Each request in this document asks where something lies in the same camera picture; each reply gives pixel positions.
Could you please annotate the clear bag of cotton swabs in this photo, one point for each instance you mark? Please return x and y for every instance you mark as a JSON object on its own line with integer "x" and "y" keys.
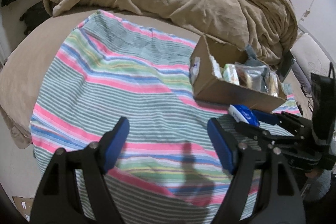
{"x": 271, "y": 83}

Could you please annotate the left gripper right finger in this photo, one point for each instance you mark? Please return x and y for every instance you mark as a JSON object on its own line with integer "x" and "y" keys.
{"x": 224, "y": 144}

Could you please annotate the grey dotted sock bundle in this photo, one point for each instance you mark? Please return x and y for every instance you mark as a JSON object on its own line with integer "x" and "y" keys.
{"x": 250, "y": 52}

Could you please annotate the grey embroidered cushion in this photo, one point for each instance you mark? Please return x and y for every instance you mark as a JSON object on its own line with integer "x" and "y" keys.
{"x": 310, "y": 57}

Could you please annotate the black phone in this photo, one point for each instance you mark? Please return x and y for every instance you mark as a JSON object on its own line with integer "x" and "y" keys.
{"x": 285, "y": 66}

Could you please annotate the beige fleece blanket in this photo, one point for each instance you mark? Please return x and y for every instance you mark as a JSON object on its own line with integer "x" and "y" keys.
{"x": 269, "y": 26}

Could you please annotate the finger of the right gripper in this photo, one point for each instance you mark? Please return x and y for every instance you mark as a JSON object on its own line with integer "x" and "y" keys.
{"x": 254, "y": 132}
{"x": 279, "y": 119}

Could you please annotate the grey knit sock bundle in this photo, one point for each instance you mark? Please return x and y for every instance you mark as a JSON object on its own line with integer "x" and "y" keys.
{"x": 254, "y": 62}

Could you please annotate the beige bed mattress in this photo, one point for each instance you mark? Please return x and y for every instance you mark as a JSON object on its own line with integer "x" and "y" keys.
{"x": 22, "y": 75}

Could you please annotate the clear bag with snacks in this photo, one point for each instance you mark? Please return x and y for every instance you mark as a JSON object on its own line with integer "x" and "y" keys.
{"x": 252, "y": 77}

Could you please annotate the blue white small packet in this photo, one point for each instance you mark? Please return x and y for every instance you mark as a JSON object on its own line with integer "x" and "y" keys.
{"x": 242, "y": 113}

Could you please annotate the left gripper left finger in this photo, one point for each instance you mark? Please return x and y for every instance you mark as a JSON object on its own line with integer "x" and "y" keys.
{"x": 113, "y": 142}

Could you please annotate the brown cardboard box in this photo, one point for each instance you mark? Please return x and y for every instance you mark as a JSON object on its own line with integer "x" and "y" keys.
{"x": 206, "y": 87}

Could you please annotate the striped colourful towel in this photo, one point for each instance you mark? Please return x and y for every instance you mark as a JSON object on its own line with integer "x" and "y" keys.
{"x": 167, "y": 171}

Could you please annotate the white sock bundle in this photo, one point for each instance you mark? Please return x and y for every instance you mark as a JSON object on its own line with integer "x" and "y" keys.
{"x": 216, "y": 68}

